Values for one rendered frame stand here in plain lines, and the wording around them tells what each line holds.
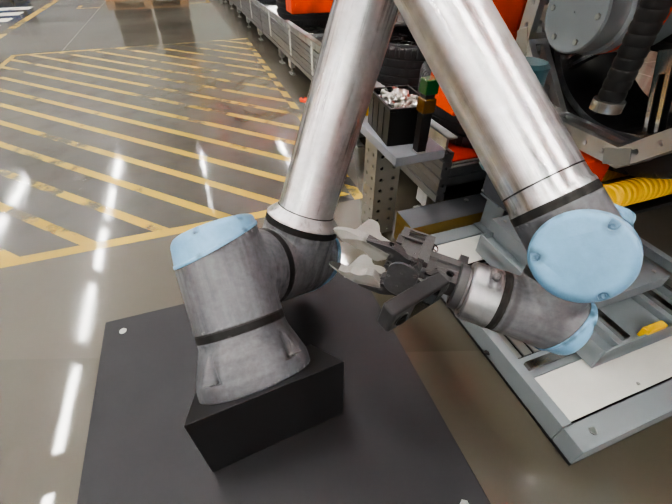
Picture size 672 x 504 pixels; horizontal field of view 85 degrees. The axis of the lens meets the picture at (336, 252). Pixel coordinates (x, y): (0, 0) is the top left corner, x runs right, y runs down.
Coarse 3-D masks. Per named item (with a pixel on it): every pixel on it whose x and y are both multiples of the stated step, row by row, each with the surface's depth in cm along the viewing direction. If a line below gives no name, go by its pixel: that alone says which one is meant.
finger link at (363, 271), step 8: (360, 256) 64; (368, 256) 63; (336, 264) 61; (352, 264) 62; (360, 264) 62; (368, 264) 62; (344, 272) 60; (352, 272) 59; (360, 272) 59; (368, 272) 58; (376, 272) 59; (352, 280) 60; (360, 280) 60; (368, 280) 59; (376, 280) 58
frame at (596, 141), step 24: (528, 0) 87; (528, 24) 88; (528, 48) 90; (552, 72) 90; (552, 96) 91; (576, 120) 87; (576, 144) 84; (600, 144) 78; (624, 144) 76; (648, 144) 70
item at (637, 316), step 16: (480, 240) 127; (496, 240) 127; (496, 256) 121; (512, 256) 121; (512, 272) 116; (656, 288) 110; (624, 304) 105; (640, 304) 105; (656, 304) 103; (608, 320) 97; (624, 320) 101; (640, 320) 101; (656, 320) 101; (592, 336) 97; (608, 336) 95; (624, 336) 93; (640, 336) 94; (656, 336) 98; (576, 352) 99; (592, 352) 95; (608, 352) 92; (624, 352) 97
